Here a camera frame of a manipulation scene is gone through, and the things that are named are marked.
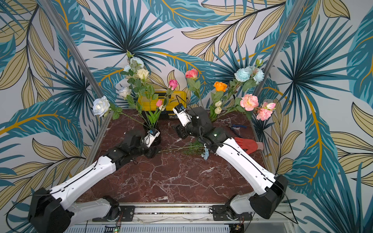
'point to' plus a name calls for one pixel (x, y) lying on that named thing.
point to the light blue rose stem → (193, 148)
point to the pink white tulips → (153, 118)
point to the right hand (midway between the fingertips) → (177, 121)
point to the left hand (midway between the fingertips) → (156, 146)
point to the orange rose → (216, 105)
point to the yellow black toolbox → (146, 105)
